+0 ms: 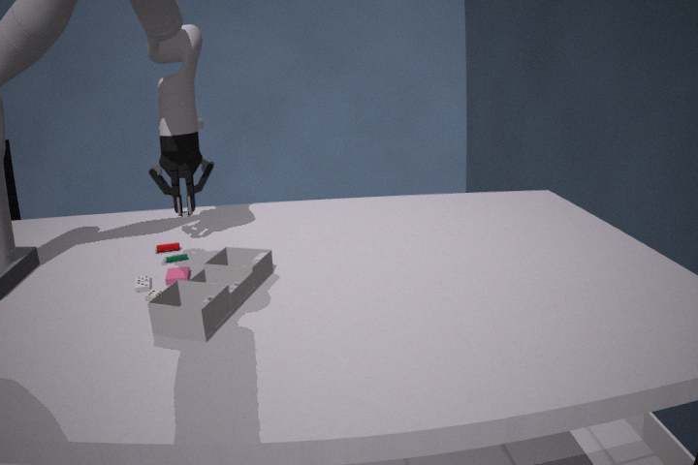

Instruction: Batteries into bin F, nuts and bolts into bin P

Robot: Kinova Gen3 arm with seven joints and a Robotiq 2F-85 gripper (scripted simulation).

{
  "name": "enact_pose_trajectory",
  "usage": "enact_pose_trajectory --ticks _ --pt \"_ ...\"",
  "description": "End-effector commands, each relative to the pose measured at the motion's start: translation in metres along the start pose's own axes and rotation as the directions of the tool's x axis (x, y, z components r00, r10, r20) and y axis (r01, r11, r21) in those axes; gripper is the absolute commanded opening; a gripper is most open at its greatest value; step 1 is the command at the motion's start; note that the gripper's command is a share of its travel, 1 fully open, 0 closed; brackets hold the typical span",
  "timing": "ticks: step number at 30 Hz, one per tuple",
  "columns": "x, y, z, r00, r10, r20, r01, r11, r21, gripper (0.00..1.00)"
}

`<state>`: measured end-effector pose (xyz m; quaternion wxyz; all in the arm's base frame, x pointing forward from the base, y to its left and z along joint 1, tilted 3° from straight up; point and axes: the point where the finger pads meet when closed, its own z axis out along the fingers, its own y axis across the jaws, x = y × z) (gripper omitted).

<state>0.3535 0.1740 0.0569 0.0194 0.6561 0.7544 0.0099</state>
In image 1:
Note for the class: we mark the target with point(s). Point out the pink flat block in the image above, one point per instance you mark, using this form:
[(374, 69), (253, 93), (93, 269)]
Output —
[(180, 273)]

